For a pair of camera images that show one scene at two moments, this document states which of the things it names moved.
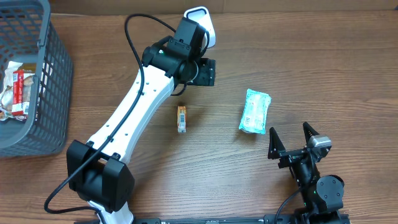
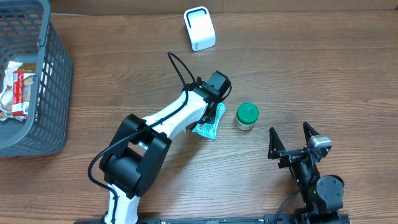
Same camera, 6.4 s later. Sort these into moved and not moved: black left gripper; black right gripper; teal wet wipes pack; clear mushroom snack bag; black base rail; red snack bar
Moved: black left gripper; teal wet wipes pack
Not moved: black base rail; black right gripper; clear mushroom snack bag; red snack bar
